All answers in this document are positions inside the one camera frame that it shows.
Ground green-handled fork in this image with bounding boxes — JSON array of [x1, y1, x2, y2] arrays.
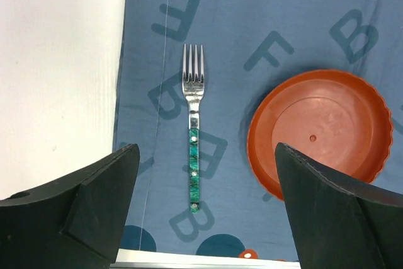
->
[[182, 44, 205, 214]]

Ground aluminium mounting rail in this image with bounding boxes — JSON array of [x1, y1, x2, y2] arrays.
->
[[110, 249, 300, 268]]

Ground red plastic plate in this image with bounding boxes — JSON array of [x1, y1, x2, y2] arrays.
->
[[246, 69, 394, 198]]

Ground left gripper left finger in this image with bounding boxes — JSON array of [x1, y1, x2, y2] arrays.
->
[[1, 144, 140, 268]]

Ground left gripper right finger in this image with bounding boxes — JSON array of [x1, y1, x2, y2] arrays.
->
[[275, 143, 402, 268]]

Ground blue letter-print cloth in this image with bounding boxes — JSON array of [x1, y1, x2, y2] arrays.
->
[[114, 0, 402, 261]]

